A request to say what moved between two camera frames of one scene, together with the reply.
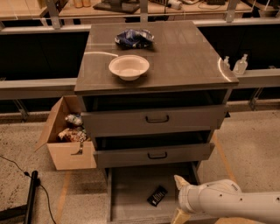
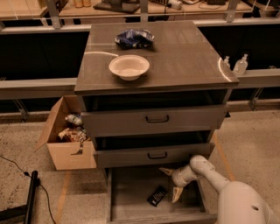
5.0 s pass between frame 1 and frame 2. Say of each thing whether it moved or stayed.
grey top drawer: stayed
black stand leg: stayed
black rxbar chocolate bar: stayed
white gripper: moved
